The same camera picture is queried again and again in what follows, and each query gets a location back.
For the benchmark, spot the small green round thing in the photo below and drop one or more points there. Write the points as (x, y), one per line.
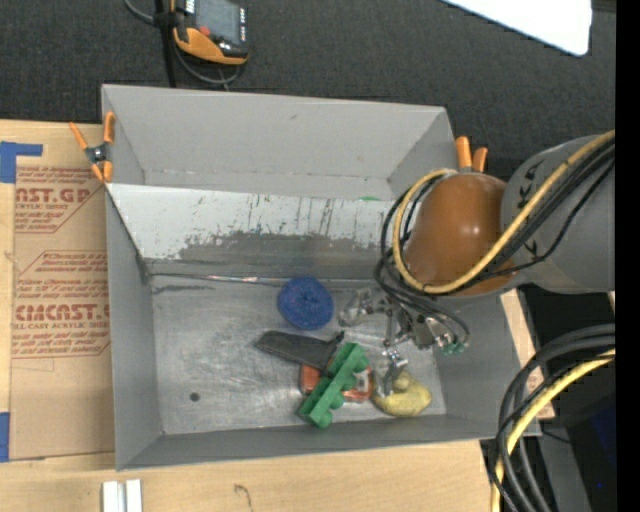
(370, 198)

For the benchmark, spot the grey metal bin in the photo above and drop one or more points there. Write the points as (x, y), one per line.
(215, 345)

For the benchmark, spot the green toy block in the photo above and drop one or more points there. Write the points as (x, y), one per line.
(332, 387)

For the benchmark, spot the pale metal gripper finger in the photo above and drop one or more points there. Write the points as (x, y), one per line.
(361, 307)
(392, 372)

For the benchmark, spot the brown cardboard board red print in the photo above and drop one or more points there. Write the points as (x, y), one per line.
(60, 300)

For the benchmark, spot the yellow toy duck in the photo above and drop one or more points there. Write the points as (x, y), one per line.
(407, 397)

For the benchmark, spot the orange and red toy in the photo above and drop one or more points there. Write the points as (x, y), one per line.
(310, 377)

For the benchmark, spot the dark grey flat wedge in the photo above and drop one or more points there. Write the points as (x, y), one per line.
(295, 347)

